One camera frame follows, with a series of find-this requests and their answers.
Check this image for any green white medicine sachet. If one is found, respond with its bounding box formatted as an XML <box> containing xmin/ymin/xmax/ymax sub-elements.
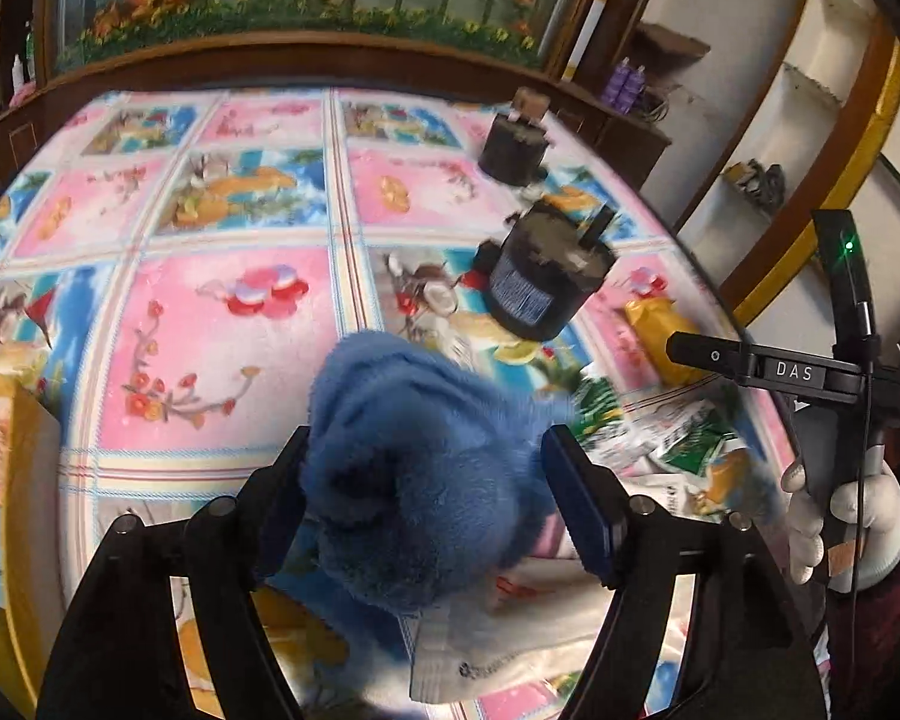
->
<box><xmin>571</xmin><ymin>377</ymin><xmax>738</xmax><ymax>478</ymax></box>

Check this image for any yellow snack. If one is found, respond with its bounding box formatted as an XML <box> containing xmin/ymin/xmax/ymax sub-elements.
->
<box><xmin>624</xmin><ymin>298</ymin><xmax>704</xmax><ymax>387</ymax></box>

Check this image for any long white wipes pack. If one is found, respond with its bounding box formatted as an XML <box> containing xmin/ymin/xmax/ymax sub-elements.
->
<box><xmin>404</xmin><ymin>557</ymin><xmax>613</xmax><ymax>704</ymax></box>

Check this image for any blue fluffy towel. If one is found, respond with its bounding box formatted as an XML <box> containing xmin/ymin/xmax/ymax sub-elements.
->
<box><xmin>301</xmin><ymin>332</ymin><xmax>574</xmax><ymax>671</ymax></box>

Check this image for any maroon sleeved right forearm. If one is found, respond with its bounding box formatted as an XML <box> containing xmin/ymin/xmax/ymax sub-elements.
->
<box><xmin>824</xmin><ymin>500</ymin><xmax>900</xmax><ymax>720</ymax></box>

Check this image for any white gloved right hand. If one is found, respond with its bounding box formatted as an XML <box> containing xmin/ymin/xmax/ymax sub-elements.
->
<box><xmin>781</xmin><ymin>447</ymin><xmax>900</xmax><ymax>590</ymax></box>

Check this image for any black cylindrical motor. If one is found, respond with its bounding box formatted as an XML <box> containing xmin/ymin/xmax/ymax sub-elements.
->
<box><xmin>471</xmin><ymin>200</ymin><xmax>616</xmax><ymax>341</ymax></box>

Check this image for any purple bottles pair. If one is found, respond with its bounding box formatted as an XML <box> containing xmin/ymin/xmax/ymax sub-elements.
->
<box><xmin>600</xmin><ymin>57</ymin><xmax>645</xmax><ymax>114</ymax></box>

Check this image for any colourful patterned tablecloth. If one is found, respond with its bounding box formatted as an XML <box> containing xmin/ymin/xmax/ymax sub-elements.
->
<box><xmin>0</xmin><ymin>88</ymin><xmax>834</xmax><ymax>720</ymax></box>

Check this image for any black motor with cork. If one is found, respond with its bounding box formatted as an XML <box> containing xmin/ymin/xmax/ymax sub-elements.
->
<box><xmin>478</xmin><ymin>86</ymin><xmax>549</xmax><ymax>187</ymax></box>

